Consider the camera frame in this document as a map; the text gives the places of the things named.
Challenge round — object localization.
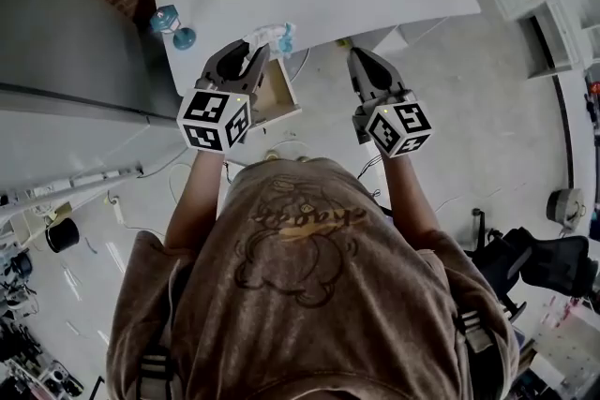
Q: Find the black office chair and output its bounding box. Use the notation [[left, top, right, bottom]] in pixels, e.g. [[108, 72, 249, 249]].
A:
[[463, 207, 600, 320]]

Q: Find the black striped shoulder strap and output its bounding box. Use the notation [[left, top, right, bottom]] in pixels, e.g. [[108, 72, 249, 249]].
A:
[[135, 340, 173, 400], [456, 308, 494, 353]]

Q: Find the white refrigerator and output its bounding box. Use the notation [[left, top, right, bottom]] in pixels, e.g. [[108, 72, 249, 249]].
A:
[[0, 0, 187, 196]]

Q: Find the person's left forearm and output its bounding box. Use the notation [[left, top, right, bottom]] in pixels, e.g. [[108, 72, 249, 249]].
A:
[[163, 148, 227, 250]]

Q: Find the grey round device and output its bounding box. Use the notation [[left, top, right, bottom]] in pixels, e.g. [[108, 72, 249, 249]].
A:
[[545, 187, 588, 231]]

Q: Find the wooden drawer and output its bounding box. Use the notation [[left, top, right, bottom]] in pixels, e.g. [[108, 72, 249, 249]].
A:
[[249, 55, 304, 130]]

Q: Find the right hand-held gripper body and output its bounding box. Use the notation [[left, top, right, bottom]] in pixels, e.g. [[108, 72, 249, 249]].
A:
[[352, 87, 433, 159]]

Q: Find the person's right forearm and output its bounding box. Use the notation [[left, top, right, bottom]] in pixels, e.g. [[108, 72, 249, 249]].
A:
[[378, 151, 443, 236]]

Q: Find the white power strip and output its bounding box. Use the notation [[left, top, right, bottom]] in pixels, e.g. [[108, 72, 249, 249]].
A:
[[106, 193, 126, 226]]

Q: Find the white desk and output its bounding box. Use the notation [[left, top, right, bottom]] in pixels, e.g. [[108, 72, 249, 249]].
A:
[[149, 0, 484, 97]]

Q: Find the black bucket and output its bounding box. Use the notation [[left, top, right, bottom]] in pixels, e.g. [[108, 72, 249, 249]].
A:
[[44, 215, 81, 255]]

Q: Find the white bookcase cabinet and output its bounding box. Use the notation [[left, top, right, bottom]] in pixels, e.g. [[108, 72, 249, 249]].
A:
[[486, 0, 600, 81]]

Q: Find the clear plastic bag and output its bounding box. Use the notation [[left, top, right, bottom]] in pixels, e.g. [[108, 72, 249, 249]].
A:
[[242, 22, 298, 60]]

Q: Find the person's brown shirt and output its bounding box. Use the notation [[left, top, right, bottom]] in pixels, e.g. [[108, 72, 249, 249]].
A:
[[106, 156, 520, 400]]

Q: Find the blue lantern lamp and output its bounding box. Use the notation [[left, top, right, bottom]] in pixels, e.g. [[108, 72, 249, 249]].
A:
[[149, 4, 198, 52]]

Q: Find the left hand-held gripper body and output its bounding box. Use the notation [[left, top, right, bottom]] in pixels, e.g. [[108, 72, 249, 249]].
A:
[[176, 77, 260, 152]]

